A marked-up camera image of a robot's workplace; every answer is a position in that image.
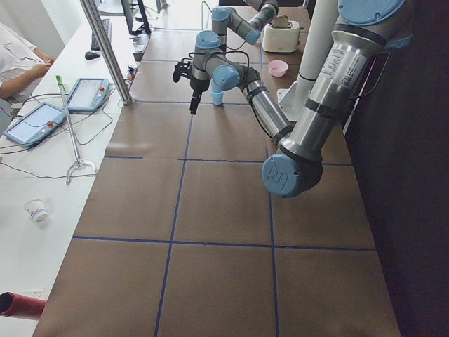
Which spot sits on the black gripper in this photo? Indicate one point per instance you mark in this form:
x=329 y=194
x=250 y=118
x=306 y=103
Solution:
x=196 y=87

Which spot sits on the light blue cup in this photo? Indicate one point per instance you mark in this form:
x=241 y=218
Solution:
x=217 y=97
x=215 y=86

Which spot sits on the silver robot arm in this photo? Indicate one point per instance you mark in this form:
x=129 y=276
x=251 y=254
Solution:
x=224 y=18
x=344 y=38

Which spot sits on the pink bowl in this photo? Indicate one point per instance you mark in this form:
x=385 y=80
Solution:
x=277 y=68

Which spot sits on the computer monitor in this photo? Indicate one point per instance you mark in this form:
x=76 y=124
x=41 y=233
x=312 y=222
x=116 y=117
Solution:
x=136 y=17

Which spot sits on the cream toaster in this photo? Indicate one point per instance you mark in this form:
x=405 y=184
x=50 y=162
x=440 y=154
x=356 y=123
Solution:
x=281 y=40

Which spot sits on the far teach pendant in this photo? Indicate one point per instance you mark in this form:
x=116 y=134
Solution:
x=87 y=95

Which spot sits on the teach pendant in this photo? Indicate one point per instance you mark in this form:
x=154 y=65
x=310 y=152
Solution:
x=36 y=125
x=87 y=95

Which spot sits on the toast slice in toaster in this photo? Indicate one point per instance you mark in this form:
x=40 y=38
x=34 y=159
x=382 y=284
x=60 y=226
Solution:
x=281 y=22

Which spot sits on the black computer mouse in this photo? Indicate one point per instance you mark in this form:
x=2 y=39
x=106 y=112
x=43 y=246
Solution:
x=91 y=55

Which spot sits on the near teach pendant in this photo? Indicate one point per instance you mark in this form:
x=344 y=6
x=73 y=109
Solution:
x=36 y=125

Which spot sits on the person in white shirt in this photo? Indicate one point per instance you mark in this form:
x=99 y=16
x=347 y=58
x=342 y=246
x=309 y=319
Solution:
x=22 y=66

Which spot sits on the paper cup on desk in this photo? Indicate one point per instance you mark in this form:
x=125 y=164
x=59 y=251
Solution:
x=37 y=210

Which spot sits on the red cylinder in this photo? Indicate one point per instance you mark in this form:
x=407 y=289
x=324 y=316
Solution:
x=20 y=306

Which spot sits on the aluminium frame post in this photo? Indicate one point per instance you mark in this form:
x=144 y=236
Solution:
x=94 y=21

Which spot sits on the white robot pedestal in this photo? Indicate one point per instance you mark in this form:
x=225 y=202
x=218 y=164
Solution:
x=317 y=46

